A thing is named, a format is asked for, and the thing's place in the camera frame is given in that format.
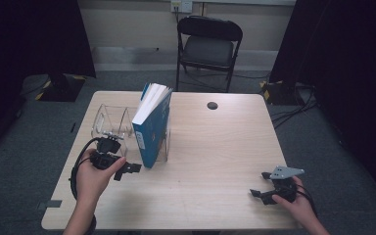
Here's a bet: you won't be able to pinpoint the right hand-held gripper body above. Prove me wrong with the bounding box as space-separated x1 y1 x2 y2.
260 164 306 207

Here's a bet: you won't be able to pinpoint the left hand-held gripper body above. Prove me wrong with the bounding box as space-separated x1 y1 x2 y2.
91 131 125 170

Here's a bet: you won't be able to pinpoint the blue and white book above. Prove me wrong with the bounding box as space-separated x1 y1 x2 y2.
131 81 174 170

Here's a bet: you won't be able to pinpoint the clear acrylic book rack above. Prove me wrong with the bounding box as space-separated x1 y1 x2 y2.
90 103 172 164

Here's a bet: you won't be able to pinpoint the person's left hand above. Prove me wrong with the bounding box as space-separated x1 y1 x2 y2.
75 148 127 201

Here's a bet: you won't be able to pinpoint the person's right hand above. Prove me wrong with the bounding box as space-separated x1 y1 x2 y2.
271 175 318 226

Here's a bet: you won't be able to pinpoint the black tape strip on table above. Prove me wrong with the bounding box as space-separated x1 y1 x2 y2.
36 199 64 211

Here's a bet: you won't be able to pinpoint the black stand base, striped tape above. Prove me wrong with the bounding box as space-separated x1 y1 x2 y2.
21 72 88 103
258 79 308 107

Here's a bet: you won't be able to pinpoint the black curtain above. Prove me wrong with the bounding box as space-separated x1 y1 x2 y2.
0 0 97 165
268 0 376 210

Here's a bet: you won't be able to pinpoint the black folding chair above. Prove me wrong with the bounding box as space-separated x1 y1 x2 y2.
175 15 245 94

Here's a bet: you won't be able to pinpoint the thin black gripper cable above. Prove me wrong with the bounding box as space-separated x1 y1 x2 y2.
294 183 318 217

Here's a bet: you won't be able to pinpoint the black floor cables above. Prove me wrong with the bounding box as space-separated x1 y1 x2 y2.
269 83 319 130

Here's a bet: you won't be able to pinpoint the white wall outlet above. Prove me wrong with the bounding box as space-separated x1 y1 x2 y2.
170 0 194 15

